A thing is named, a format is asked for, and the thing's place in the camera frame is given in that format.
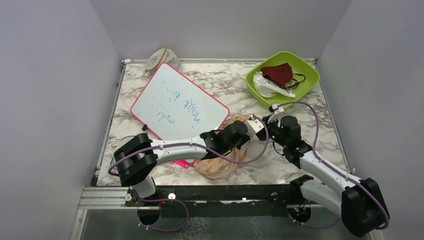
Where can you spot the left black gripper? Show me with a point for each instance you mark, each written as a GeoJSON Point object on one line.
{"type": "Point", "coordinates": [246, 137]}

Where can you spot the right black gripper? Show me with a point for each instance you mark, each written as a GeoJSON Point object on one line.
{"type": "Point", "coordinates": [269, 124]}

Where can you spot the peach floral mesh laundry bag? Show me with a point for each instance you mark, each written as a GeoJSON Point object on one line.
{"type": "Point", "coordinates": [217, 165]}

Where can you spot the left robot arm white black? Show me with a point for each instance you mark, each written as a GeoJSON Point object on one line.
{"type": "Point", "coordinates": [137, 157]}

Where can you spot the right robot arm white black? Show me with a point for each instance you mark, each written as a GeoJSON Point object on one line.
{"type": "Point", "coordinates": [358, 202]}

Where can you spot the maroon bra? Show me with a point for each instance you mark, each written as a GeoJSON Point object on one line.
{"type": "Point", "coordinates": [283, 76]}

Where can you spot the pink framed whiteboard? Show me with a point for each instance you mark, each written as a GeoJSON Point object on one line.
{"type": "Point", "coordinates": [173, 107]}

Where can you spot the green plastic bin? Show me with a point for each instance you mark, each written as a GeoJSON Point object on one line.
{"type": "Point", "coordinates": [298, 65]}

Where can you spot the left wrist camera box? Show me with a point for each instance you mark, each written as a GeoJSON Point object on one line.
{"type": "Point", "coordinates": [254, 126]}

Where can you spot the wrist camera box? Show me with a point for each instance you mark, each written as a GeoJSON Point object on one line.
{"type": "Point", "coordinates": [277, 112]}
{"type": "Point", "coordinates": [254, 126]}

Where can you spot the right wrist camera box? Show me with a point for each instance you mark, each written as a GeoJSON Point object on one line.
{"type": "Point", "coordinates": [277, 112]}

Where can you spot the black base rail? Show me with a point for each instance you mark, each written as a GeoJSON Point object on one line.
{"type": "Point", "coordinates": [214, 201]}

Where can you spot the aluminium frame rail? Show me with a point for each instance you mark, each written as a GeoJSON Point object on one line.
{"type": "Point", "coordinates": [103, 198]}

